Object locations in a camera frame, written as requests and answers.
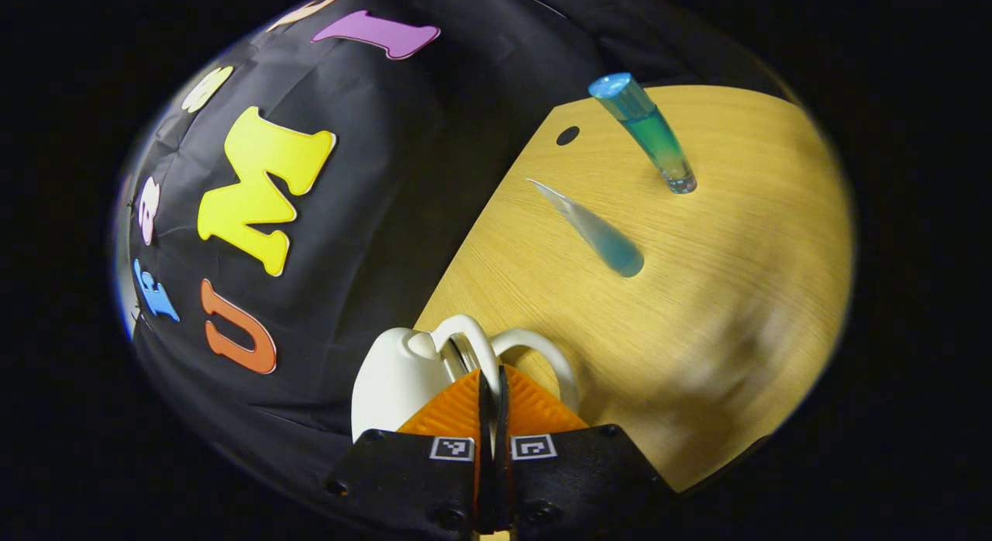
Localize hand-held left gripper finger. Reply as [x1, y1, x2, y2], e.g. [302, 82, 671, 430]
[496, 364, 675, 541]
[325, 369, 491, 541]

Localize blue green bottle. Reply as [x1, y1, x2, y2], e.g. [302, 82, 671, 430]
[587, 72, 698, 195]

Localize black backdrop cloth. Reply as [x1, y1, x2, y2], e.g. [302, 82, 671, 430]
[116, 0, 799, 519]

